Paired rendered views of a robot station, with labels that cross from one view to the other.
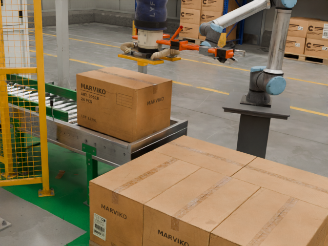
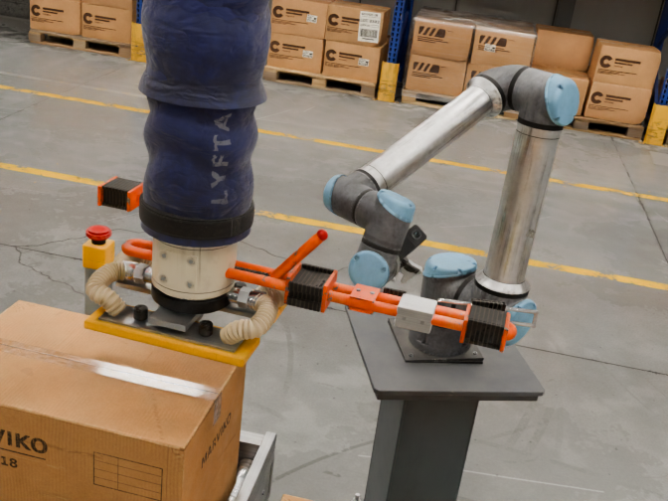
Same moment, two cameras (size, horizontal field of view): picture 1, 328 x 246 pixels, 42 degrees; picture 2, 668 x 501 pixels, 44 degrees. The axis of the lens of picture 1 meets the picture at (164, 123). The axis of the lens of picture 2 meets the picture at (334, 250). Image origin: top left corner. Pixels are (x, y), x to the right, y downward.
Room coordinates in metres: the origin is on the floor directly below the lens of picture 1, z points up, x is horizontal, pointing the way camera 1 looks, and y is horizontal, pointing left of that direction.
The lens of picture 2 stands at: (1.48, 0.56, 1.98)
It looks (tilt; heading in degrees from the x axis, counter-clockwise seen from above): 24 degrees down; 333
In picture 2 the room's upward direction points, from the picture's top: 7 degrees clockwise
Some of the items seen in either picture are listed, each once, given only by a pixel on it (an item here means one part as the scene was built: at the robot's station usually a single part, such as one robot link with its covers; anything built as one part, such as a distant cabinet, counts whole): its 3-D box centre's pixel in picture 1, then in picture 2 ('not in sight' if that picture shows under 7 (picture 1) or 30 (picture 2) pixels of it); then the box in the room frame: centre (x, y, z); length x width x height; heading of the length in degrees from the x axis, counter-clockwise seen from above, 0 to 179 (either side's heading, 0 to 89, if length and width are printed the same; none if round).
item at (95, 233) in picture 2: not in sight; (98, 236); (3.63, 0.21, 1.02); 0.07 x 0.07 x 0.04
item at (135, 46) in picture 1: (150, 49); (193, 288); (2.97, 0.13, 1.18); 0.34 x 0.25 x 0.06; 52
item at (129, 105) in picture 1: (123, 102); (91, 437); (3.09, 0.31, 0.75); 0.60 x 0.40 x 0.40; 54
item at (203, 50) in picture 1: (206, 50); (416, 313); (2.68, -0.24, 1.24); 0.07 x 0.07 x 0.04; 52
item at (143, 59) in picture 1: (140, 56); (172, 325); (2.89, 0.18, 1.14); 0.34 x 0.10 x 0.05; 52
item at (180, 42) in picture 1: (178, 44); (310, 286); (2.81, -0.07, 1.25); 0.10 x 0.08 x 0.06; 142
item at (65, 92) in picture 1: (49, 86); not in sight; (3.98, 1.12, 0.60); 1.60 x 0.10 x 0.09; 55
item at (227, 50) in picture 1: (224, 52); (485, 327); (2.59, -0.34, 1.25); 0.08 x 0.07 x 0.05; 52
